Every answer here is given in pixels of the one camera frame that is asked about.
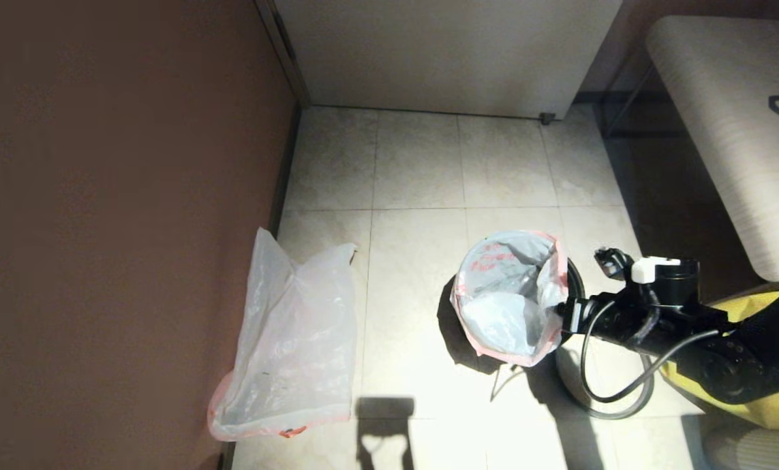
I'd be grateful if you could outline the used white bin liner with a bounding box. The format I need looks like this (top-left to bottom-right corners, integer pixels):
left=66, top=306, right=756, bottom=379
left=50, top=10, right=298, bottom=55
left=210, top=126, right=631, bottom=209
left=450, top=229, right=570, bottom=368

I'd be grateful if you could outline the grey bin rim ring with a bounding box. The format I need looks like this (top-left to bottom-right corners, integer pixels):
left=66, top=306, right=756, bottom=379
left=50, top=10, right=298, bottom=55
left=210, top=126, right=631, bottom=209
left=555, top=346, right=656, bottom=420

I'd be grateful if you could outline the black round trash bin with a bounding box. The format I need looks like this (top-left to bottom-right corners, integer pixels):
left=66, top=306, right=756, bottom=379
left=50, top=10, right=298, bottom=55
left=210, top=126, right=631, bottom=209
left=559, top=257, right=587, bottom=307

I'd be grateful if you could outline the yellow bag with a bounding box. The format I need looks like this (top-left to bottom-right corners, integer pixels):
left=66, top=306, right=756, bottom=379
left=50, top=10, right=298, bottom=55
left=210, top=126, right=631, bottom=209
left=660, top=290, right=779, bottom=430

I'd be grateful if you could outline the fresh white plastic bag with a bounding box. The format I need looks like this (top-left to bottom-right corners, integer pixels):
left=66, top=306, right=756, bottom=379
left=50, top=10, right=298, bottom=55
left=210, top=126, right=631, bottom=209
left=207, top=227, right=358, bottom=443

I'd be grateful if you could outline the white door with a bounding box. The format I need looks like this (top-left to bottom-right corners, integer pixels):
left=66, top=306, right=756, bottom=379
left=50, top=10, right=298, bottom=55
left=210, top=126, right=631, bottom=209
left=272, top=0, right=624, bottom=120

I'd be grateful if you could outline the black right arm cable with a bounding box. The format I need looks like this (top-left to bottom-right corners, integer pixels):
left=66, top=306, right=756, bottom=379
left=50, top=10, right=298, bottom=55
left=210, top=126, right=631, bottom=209
left=580, top=300, right=721, bottom=405

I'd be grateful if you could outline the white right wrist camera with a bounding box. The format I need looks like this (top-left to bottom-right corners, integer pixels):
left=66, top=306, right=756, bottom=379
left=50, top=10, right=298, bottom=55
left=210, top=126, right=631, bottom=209
left=630, top=256, right=682, bottom=284

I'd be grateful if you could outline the black metal bench frame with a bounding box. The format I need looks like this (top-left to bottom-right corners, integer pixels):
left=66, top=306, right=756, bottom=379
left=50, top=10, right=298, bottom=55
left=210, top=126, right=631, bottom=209
left=600, top=64, right=662, bottom=140

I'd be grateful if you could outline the grey door frame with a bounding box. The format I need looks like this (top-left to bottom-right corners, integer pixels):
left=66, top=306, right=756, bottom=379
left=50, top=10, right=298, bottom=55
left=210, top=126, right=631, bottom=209
left=254, top=0, right=313, bottom=109

